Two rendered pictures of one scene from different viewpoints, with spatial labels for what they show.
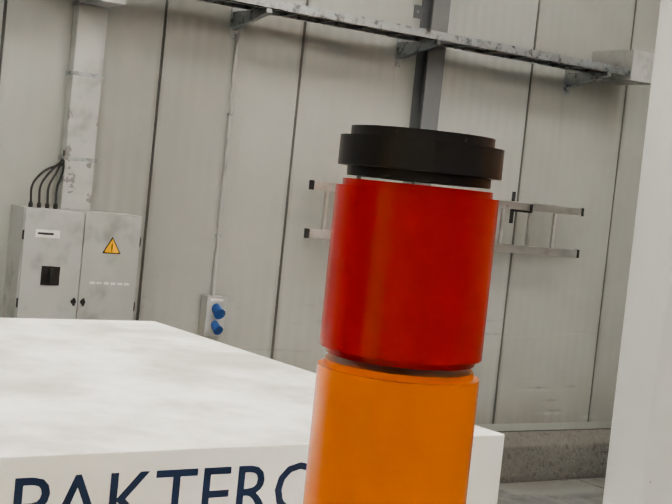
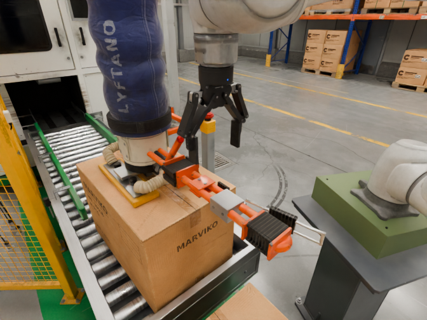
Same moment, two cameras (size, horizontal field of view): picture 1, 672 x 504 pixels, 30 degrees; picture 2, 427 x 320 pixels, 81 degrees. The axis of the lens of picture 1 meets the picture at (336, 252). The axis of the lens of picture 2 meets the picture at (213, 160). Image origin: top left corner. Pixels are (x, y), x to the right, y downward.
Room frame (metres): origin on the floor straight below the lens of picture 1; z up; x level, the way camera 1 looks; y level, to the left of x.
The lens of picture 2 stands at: (-0.99, -1.11, 1.51)
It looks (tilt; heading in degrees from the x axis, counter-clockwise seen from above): 30 degrees down; 356
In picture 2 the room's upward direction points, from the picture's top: straight up
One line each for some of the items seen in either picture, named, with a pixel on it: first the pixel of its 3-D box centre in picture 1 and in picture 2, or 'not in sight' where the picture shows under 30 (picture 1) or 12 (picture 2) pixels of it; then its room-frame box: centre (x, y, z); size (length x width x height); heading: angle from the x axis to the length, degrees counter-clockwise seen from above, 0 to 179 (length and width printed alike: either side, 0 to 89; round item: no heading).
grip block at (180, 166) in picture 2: not in sight; (180, 170); (-0.31, -1.05, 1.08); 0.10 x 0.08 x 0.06; 127
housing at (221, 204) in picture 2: not in sight; (227, 205); (-0.48, -1.18, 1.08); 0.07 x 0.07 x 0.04; 37
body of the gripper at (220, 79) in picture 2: not in sight; (215, 86); (-0.44, -1.15, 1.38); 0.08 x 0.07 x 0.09; 126
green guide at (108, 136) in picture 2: not in sight; (118, 140); (1.00, -0.42, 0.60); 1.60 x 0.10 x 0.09; 36
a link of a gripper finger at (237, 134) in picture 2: not in sight; (235, 133); (-0.40, -1.21, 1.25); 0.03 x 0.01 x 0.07; 36
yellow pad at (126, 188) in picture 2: not in sight; (125, 176); (-0.16, -0.82, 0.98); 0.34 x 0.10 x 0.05; 37
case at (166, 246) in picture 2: not in sight; (155, 211); (-0.11, -0.90, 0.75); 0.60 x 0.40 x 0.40; 39
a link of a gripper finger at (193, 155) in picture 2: not in sight; (193, 148); (-0.48, -1.10, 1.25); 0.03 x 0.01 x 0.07; 36
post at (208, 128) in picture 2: not in sight; (208, 190); (0.36, -1.17, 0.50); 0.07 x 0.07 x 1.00; 36
